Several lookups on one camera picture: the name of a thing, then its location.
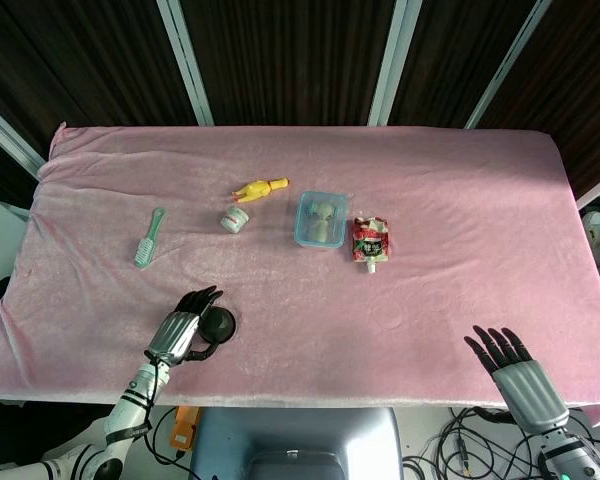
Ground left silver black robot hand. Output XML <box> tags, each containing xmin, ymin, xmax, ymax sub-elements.
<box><xmin>144</xmin><ymin>285</ymin><xmax>225</xmax><ymax>367</ymax></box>

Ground mint green hairbrush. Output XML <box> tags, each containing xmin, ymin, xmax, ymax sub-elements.
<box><xmin>132</xmin><ymin>206</ymin><xmax>167</xmax><ymax>270</ymax></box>

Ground black cable bundle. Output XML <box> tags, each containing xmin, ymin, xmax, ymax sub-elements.
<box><xmin>402</xmin><ymin>405</ymin><xmax>600</xmax><ymax>480</ymax></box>

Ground small white green jar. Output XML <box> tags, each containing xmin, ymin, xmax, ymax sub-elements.
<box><xmin>219</xmin><ymin>205</ymin><xmax>251</xmax><ymax>235</ymax></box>

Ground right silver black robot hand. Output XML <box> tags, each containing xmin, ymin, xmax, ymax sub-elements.
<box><xmin>463</xmin><ymin>325</ymin><xmax>571</xmax><ymax>435</ymax></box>

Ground yellow rubber chicken toy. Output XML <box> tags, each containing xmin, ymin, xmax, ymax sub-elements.
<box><xmin>230</xmin><ymin>177</ymin><xmax>291</xmax><ymax>205</ymax></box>

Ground grey doll figurine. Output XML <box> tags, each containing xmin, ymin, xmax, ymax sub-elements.
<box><xmin>307</xmin><ymin>200</ymin><xmax>337</xmax><ymax>242</ymax></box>

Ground clear blue-rimmed food container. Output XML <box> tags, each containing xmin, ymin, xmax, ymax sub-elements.
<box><xmin>293</xmin><ymin>190</ymin><xmax>350</xmax><ymax>250</ymax></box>

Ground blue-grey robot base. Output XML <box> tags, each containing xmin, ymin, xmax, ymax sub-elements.
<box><xmin>189</xmin><ymin>407</ymin><xmax>405</xmax><ymax>480</ymax></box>

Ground red spouted drink pouch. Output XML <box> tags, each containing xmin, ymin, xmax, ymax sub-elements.
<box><xmin>352</xmin><ymin>216</ymin><xmax>392</xmax><ymax>275</ymax></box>

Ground orange device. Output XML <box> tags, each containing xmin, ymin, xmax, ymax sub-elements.
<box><xmin>168</xmin><ymin>405</ymin><xmax>201</xmax><ymax>452</ymax></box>

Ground black round disc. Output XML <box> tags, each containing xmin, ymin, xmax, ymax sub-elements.
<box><xmin>199</xmin><ymin>305</ymin><xmax>240</xmax><ymax>345</ymax></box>

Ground pink velvet tablecloth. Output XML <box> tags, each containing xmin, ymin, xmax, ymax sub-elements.
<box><xmin>0</xmin><ymin>122</ymin><xmax>600</xmax><ymax>427</ymax></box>

